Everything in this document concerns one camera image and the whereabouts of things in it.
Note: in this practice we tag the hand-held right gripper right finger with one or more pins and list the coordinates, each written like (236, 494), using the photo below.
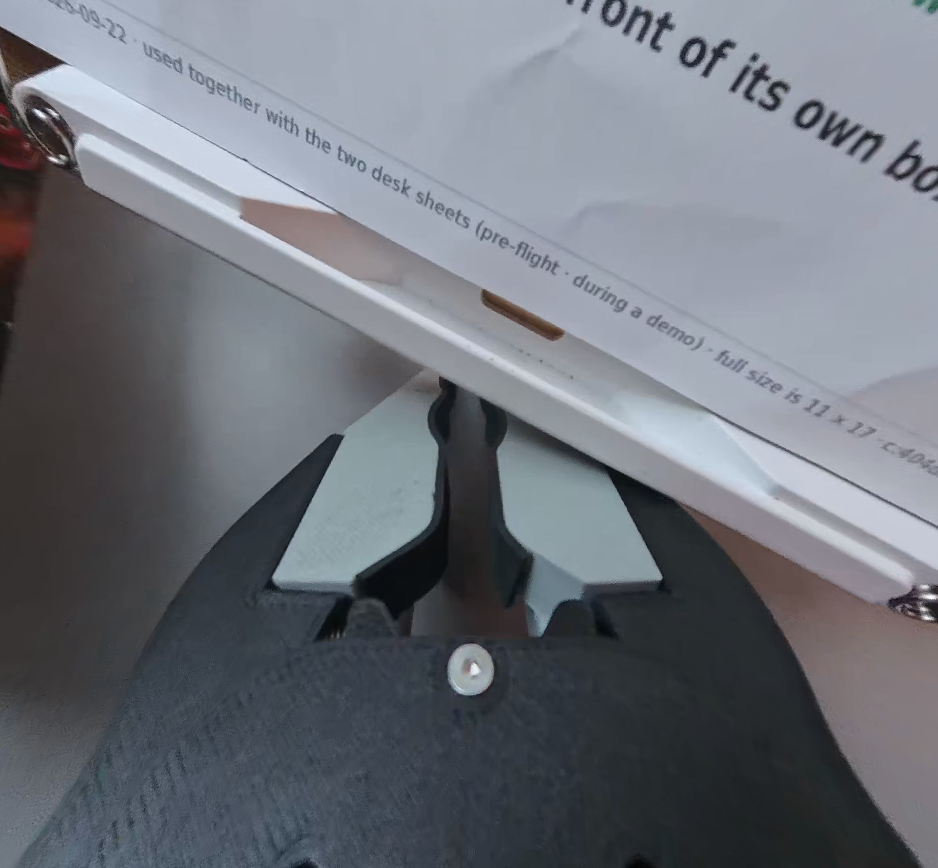
(571, 523)

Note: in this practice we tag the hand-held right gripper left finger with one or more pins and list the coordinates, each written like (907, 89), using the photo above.
(359, 509)

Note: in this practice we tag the printed instruction sheet stand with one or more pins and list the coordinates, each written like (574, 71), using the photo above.
(586, 113)

